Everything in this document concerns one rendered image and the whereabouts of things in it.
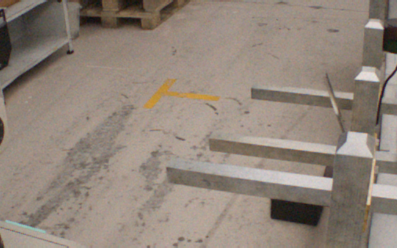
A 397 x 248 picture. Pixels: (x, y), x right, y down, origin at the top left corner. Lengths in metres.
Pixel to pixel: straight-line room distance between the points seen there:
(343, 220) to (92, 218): 1.85
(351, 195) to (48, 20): 3.71
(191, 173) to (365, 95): 0.28
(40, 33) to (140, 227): 2.32
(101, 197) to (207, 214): 0.49
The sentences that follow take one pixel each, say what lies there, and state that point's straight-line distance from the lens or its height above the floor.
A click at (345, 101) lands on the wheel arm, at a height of 0.85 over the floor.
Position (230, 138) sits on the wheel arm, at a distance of 1.07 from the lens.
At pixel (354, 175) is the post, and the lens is 0.48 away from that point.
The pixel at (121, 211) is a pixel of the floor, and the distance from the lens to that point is 2.31.
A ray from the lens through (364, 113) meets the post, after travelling 0.73.
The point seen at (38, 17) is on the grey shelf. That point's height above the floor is 0.28.
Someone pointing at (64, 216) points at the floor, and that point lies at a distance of 2.34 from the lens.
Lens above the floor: 1.41
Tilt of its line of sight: 29 degrees down
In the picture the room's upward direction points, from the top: 4 degrees counter-clockwise
